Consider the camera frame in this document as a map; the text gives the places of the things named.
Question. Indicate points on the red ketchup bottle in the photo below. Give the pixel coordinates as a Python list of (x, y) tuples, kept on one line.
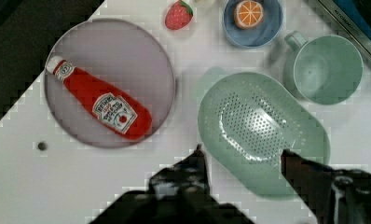
[(112, 107)]

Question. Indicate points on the toy orange half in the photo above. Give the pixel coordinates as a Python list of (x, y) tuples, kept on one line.
[(248, 14)]

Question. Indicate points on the green plastic cup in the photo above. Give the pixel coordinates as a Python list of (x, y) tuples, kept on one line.
[(326, 70)]

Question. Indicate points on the blue bowl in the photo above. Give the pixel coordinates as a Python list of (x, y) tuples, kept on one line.
[(256, 37)]

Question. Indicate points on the red toy strawberry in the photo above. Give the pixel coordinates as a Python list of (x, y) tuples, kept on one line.
[(179, 15)]

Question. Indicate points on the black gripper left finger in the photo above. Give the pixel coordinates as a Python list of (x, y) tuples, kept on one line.
[(190, 172)]

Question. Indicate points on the green plastic strainer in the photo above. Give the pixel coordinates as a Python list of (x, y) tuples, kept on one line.
[(246, 120)]

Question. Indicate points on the grey round plate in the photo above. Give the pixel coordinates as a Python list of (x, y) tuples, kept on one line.
[(124, 55)]

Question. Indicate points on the black toaster oven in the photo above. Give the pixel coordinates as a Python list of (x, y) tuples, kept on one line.
[(354, 17)]

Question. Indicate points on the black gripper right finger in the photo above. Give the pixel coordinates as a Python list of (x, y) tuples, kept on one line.
[(335, 196)]

